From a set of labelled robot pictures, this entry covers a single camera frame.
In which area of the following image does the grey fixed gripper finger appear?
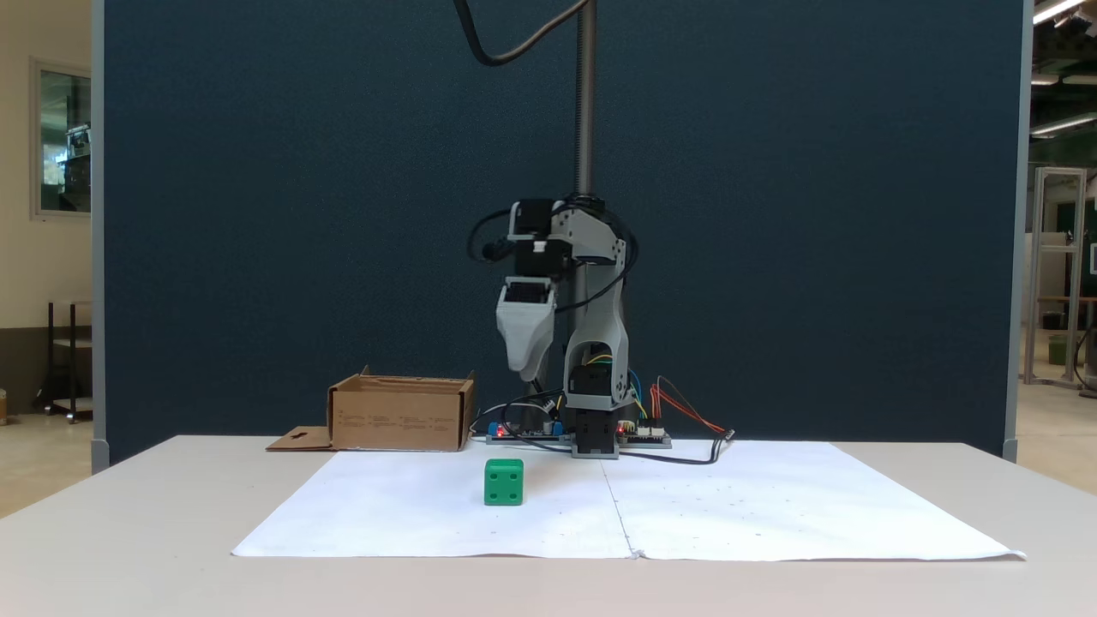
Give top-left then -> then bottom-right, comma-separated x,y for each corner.
499,330 -> 552,383

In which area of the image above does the green die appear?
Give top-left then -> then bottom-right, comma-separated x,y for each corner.
483,458 -> 525,506

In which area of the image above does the blue circuit board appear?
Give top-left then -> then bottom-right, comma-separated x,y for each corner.
485,420 -> 566,445

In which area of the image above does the brown cardboard box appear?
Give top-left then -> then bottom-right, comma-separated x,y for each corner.
266,367 -> 477,453

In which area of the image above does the white paper sheet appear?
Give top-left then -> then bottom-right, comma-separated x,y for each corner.
600,440 -> 1028,563
231,444 -> 637,560

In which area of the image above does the metal stand pole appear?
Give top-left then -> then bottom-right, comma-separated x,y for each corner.
574,0 -> 597,200

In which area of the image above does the dark blue partition panel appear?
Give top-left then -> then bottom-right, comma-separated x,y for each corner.
92,0 -> 1034,469

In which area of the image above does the black shelf cart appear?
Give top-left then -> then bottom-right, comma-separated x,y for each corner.
34,300 -> 93,424

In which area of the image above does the ceiling light strip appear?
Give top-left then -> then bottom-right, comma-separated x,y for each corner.
1032,0 -> 1088,26
1030,111 -> 1097,139

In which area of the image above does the black gripper motor cable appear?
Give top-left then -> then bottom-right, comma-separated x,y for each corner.
466,209 -> 517,263

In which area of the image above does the black wrist motor cable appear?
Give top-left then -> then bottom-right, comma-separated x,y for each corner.
555,199 -> 640,314

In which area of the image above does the circuit board with coloured wires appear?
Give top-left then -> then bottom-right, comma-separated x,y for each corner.
617,418 -> 674,449

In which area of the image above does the orange wire bundle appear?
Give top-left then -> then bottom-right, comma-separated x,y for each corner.
650,375 -> 729,434

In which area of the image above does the black camera cable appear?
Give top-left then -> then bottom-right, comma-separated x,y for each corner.
453,0 -> 594,68

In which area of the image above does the framed wall window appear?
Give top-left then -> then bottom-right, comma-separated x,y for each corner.
30,57 -> 93,220

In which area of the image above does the aluminium frame rack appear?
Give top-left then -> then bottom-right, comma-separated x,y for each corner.
1023,166 -> 1091,388

